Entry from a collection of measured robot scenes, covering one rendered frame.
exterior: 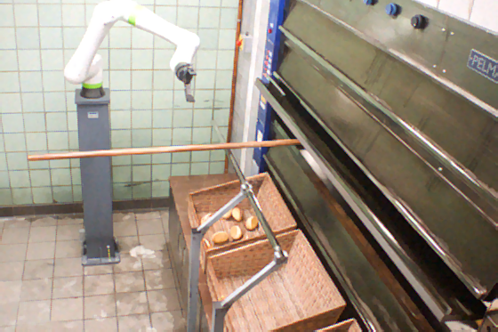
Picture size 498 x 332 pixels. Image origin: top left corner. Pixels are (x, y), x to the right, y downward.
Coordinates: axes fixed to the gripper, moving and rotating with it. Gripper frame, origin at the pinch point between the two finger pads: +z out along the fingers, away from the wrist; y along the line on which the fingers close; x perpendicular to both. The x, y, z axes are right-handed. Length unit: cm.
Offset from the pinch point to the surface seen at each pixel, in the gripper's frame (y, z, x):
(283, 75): 1, -19, -54
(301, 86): -2, 6, -54
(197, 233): 54, 43, 3
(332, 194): 31, 54, -54
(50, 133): 78, -121, 78
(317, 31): -31, 11, -55
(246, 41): 0, -83, -52
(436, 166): -17, 114, -53
